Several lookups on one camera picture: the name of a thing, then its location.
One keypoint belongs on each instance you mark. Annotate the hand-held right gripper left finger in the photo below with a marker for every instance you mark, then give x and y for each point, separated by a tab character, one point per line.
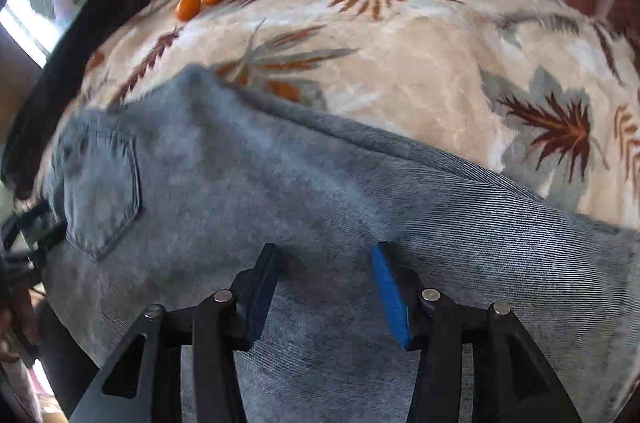
262	303

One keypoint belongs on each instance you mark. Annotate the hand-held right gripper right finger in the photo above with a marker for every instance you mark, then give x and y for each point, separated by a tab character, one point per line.
392	298

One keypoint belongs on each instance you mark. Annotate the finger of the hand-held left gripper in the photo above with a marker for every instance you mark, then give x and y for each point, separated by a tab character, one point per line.
47	235

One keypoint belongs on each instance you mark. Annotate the grey-blue denim pants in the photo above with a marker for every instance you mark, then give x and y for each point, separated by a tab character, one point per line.
300	183

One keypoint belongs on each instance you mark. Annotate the black cloth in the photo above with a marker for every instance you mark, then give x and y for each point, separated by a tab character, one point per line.
75	43

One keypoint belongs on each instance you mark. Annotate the leaf print blanket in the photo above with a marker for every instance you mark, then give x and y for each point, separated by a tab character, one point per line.
400	68

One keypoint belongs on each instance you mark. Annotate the window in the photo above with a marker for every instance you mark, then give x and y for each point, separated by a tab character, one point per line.
30	3

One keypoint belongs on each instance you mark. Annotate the large orange tangerine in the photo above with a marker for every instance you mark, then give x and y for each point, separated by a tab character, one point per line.
188	6

